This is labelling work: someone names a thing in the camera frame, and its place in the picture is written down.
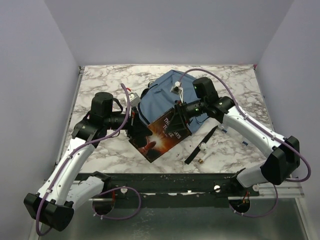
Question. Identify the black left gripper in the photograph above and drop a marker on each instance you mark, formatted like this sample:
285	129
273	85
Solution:
138	128

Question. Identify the blue student backpack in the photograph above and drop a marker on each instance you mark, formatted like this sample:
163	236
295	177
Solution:
157	99

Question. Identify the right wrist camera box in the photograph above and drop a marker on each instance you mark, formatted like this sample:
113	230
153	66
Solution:
178	90

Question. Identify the clear plastic packet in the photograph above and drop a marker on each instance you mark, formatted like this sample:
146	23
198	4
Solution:
233	134

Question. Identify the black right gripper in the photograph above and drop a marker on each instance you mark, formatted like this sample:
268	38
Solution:
179	119

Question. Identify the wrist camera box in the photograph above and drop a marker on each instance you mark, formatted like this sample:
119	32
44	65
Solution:
134	99
178	90

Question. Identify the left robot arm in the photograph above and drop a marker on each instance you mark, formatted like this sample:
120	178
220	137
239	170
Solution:
55	202

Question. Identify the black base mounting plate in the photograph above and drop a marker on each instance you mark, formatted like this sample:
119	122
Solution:
171	190

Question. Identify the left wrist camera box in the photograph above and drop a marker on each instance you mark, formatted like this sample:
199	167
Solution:
134	99

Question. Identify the aluminium frame rail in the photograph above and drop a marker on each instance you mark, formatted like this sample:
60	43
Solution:
287	190

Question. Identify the dark red notebook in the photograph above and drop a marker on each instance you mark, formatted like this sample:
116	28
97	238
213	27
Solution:
157	142

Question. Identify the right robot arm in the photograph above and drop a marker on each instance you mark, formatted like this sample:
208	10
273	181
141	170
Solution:
281	153

